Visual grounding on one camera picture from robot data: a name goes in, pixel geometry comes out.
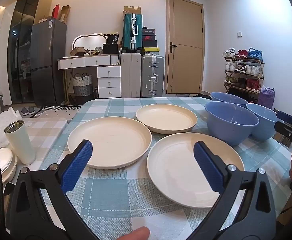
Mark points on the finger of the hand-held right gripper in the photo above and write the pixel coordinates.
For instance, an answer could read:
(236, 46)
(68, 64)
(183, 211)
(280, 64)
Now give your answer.
(284, 116)
(283, 128)

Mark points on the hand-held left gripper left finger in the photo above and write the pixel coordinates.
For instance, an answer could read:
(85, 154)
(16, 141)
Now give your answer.
(77, 165)

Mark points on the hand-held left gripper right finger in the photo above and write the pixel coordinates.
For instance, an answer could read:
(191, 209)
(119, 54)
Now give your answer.
(207, 165)

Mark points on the light blue bowl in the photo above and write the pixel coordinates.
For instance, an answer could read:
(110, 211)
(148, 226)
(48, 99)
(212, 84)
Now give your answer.
(263, 127)

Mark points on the cream plate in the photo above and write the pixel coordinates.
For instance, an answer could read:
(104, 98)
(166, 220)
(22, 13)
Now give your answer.
(166, 117)
(176, 170)
(111, 140)

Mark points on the person's left hand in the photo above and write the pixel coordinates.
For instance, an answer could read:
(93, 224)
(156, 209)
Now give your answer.
(133, 233)

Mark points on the purple plastic bag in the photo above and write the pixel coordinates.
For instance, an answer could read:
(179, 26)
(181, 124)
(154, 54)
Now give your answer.
(265, 98)

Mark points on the beige checked cloth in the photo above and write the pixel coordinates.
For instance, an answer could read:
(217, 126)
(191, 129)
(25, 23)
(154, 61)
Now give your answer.
(46, 132)

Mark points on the teal checked tablecloth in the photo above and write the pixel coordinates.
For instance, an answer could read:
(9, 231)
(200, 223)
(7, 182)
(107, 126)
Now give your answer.
(116, 192)

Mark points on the rows of racked shoes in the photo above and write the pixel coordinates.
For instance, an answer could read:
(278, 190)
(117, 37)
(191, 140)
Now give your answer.
(253, 70)

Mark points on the white tumbler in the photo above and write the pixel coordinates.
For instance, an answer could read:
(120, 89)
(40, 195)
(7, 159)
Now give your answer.
(21, 145)

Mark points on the scattered sneakers group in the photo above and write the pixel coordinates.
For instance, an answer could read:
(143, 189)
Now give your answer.
(203, 96)

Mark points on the woven laundry basket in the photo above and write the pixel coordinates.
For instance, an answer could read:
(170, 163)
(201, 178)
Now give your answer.
(82, 87)

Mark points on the white plastic bag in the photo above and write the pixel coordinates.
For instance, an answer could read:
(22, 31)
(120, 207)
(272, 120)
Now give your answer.
(1, 125)

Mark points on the white dressing table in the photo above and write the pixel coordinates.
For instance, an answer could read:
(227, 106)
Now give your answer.
(108, 72)

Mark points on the tan wooden door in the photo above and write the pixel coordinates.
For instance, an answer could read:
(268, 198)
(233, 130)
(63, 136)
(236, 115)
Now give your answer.
(186, 67)

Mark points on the silver suitcase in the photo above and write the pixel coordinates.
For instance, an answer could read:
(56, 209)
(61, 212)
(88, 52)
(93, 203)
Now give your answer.
(152, 80)

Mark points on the beige suitcase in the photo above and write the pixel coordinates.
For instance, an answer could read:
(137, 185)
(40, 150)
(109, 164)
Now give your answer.
(131, 75)

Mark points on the small open cardboard box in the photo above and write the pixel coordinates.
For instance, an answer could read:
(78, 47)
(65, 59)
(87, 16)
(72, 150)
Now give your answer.
(77, 51)

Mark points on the grey refrigerator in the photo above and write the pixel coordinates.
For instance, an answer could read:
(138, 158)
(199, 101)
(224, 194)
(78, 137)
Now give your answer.
(48, 55)

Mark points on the black storage box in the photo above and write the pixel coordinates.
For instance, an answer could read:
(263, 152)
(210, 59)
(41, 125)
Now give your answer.
(110, 48)

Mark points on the oval mirror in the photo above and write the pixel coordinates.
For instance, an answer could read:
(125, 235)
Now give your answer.
(88, 41)

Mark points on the yellow black shoe box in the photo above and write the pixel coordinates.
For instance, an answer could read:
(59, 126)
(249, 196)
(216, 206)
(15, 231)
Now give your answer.
(149, 50)

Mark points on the black bag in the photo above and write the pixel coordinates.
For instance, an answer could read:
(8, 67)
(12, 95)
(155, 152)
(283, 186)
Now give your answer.
(112, 38)

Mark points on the tall dark glass cabinet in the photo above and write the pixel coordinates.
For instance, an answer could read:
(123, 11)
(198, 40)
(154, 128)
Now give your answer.
(21, 42)

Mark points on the teal suitcase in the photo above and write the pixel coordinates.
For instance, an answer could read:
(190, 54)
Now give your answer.
(129, 37)

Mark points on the black red logo shoe box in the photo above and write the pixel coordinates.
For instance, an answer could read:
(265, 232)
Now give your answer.
(149, 38)

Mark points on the flat cardboard pieces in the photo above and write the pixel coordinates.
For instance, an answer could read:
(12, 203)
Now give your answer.
(65, 13)

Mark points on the red paper bag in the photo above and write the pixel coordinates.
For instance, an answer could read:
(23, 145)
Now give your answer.
(56, 12)

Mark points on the brown cardboard box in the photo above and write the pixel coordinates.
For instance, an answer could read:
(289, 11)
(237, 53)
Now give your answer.
(132, 10)

